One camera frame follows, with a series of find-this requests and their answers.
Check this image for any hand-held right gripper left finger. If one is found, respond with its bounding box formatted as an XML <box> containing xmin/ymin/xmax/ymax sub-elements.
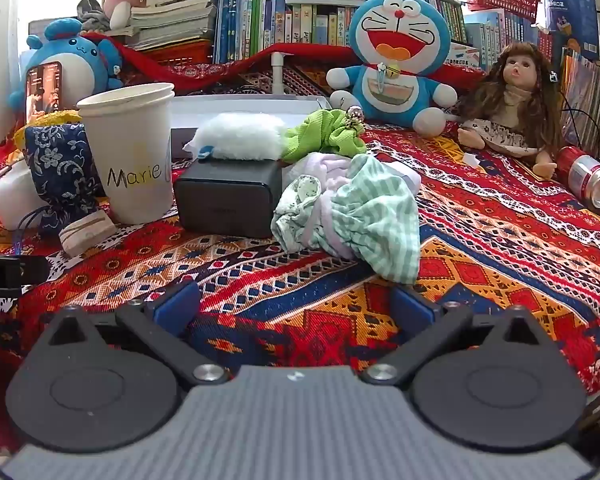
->
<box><xmin>42</xmin><ymin>280</ymin><xmax>231</xmax><ymax>386</ymax></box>

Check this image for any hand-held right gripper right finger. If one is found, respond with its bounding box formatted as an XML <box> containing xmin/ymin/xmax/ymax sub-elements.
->
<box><xmin>359</xmin><ymin>285</ymin><xmax>556</xmax><ymax>386</ymax></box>

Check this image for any white foam sponge block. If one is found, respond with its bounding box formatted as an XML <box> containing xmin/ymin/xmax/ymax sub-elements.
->
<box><xmin>0</xmin><ymin>165</ymin><xmax>46</xmax><ymax>231</ymax></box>

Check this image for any green striped cloth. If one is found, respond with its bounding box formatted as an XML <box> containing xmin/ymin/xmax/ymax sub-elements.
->
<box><xmin>325</xmin><ymin>152</ymin><xmax>422</xmax><ymax>285</ymax></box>

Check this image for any blue floral fabric pouch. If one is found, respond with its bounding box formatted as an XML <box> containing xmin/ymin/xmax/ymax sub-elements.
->
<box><xmin>24</xmin><ymin>122</ymin><xmax>106</xmax><ymax>236</ymax></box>

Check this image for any small floral cloth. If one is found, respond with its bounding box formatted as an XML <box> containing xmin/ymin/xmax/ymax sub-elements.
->
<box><xmin>271</xmin><ymin>174</ymin><xmax>331</xmax><ymax>252</ymax></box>

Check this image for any gold sequin fabric hat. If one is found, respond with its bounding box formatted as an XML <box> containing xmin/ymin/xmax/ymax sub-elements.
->
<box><xmin>14</xmin><ymin>110</ymin><xmax>83</xmax><ymax>147</ymax></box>

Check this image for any pale purple cloth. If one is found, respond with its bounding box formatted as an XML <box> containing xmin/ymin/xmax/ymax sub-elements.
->
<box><xmin>280</xmin><ymin>152</ymin><xmax>421</xmax><ymax>261</ymax></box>

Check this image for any white fluffy plush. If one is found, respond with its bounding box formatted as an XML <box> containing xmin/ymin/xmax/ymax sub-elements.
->
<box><xmin>182</xmin><ymin>112</ymin><xmax>287</xmax><ymax>162</ymax></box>

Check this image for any green textured cloth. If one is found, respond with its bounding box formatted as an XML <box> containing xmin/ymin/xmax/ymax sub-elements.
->
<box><xmin>280</xmin><ymin>108</ymin><xmax>368</xmax><ymax>164</ymax></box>

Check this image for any white cardboard box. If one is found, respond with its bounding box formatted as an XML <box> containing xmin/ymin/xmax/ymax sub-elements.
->
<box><xmin>167</xmin><ymin>95</ymin><xmax>333</xmax><ymax>161</ymax></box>

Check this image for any beige wrapped bundle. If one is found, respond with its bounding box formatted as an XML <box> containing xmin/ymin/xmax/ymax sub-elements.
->
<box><xmin>59</xmin><ymin>210</ymin><xmax>117</xmax><ymax>257</ymax></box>

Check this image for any red patterned blanket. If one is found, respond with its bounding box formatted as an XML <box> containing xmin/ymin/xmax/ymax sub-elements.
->
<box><xmin>0</xmin><ymin>55</ymin><xmax>600</xmax><ymax>456</ymax></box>

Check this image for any black rectangular box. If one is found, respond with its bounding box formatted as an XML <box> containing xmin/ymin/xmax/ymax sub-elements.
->
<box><xmin>172</xmin><ymin>157</ymin><xmax>283</xmax><ymax>240</ymax></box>

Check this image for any white paper cup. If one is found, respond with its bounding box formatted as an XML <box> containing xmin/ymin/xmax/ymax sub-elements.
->
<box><xmin>76</xmin><ymin>82</ymin><xmax>176</xmax><ymax>225</ymax></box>

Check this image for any smartphone with lit screen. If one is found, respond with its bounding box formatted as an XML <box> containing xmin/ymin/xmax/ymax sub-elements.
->
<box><xmin>26</xmin><ymin>61</ymin><xmax>63</xmax><ymax>123</ymax></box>

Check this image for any red drink can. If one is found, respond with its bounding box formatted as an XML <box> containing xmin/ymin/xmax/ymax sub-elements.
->
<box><xmin>555</xmin><ymin>146</ymin><xmax>600</xmax><ymax>211</ymax></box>

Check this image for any blue cat plush toy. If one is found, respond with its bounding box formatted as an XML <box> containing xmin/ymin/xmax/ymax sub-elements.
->
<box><xmin>326</xmin><ymin>0</ymin><xmax>458</xmax><ymax>138</ymax></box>

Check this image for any blue round plush toy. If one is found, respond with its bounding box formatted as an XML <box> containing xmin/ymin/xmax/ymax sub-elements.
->
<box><xmin>7</xmin><ymin>17</ymin><xmax>126</xmax><ymax>126</ymax></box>

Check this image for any red scarf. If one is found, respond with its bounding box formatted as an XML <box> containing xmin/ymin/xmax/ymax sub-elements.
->
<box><xmin>82</xmin><ymin>31</ymin><xmax>486</xmax><ymax>96</ymax></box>

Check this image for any brown haired doll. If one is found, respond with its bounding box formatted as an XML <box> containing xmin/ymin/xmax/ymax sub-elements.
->
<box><xmin>452</xmin><ymin>41</ymin><xmax>566</xmax><ymax>178</ymax></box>

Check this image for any red plastic crate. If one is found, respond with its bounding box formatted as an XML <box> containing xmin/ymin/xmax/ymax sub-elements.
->
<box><xmin>145</xmin><ymin>40</ymin><xmax>216</xmax><ymax>66</ymax></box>

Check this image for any white plastic pipe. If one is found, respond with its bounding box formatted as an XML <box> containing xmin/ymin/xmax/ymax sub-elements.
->
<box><xmin>271</xmin><ymin>52</ymin><xmax>287</xmax><ymax>96</ymax></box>

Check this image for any white printed carton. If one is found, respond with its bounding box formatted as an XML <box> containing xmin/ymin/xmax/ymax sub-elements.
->
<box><xmin>447</xmin><ymin>42</ymin><xmax>481</xmax><ymax>68</ymax></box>

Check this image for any grey plush toy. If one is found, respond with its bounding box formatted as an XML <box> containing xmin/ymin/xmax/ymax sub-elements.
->
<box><xmin>76</xmin><ymin>0</ymin><xmax>113</xmax><ymax>31</ymax></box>

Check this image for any pile of thin booklets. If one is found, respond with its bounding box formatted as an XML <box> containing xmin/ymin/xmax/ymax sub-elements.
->
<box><xmin>560</xmin><ymin>47</ymin><xmax>600</xmax><ymax>156</ymax></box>

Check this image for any stack of worn paperbacks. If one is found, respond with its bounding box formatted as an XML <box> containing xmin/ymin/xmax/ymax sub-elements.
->
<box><xmin>127</xmin><ymin>0</ymin><xmax>218</xmax><ymax>53</ymax></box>

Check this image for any row of colourful books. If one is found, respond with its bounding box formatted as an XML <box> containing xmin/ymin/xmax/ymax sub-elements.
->
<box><xmin>212</xmin><ymin>0</ymin><xmax>556</xmax><ymax>73</ymax></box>

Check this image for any blue cardboard carton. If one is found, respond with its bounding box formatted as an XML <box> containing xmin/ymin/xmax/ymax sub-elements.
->
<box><xmin>539</xmin><ymin>0</ymin><xmax>600</xmax><ymax>61</ymax></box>

